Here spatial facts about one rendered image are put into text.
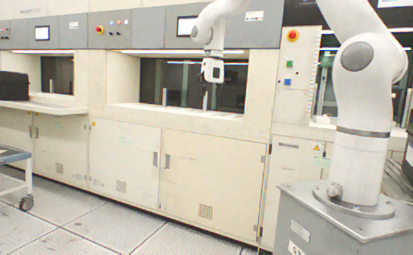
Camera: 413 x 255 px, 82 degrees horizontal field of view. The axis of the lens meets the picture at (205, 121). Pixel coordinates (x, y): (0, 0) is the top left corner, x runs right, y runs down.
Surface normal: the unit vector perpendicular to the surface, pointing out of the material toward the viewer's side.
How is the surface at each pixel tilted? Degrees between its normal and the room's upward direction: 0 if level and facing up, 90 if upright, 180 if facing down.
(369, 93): 126
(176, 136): 90
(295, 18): 90
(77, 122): 90
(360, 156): 90
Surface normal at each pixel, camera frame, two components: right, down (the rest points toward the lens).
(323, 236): -0.93, -0.02
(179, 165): -0.41, 0.10
